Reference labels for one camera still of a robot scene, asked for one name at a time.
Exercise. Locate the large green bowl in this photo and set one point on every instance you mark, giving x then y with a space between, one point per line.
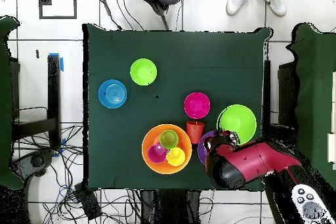
239 121

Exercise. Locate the yellow cup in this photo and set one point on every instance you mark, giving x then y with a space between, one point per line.
176 157

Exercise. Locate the green cup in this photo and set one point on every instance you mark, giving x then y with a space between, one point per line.
169 139

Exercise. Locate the purple cup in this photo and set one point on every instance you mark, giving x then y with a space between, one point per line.
156 154

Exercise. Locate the large orange bowl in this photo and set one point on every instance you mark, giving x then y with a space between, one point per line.
152 134

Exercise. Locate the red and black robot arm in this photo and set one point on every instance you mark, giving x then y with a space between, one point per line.
252 163

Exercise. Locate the purple bowl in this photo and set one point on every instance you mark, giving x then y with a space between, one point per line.
201 147

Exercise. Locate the red-orange cup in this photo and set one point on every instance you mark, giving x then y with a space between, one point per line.
195 132

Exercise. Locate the pink bowl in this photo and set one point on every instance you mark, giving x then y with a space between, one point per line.
197 105

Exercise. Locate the dark green table cloth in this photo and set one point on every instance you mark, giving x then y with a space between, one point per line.
183 58

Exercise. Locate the green cloth covered side table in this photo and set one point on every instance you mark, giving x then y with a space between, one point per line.
5 103
315 103

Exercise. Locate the small green bowl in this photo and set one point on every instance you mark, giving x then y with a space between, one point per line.
143 71

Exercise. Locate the white box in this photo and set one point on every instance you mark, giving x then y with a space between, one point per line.
332 147

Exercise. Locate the blue bowl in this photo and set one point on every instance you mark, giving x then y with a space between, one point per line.
112 94

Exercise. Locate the person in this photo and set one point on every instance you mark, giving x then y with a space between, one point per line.
236 2

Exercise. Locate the black power strip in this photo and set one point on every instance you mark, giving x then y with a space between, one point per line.
88 203

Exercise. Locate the black metal stand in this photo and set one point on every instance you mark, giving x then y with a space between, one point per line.
53 90

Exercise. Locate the blue tape strip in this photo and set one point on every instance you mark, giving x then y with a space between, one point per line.
62 64

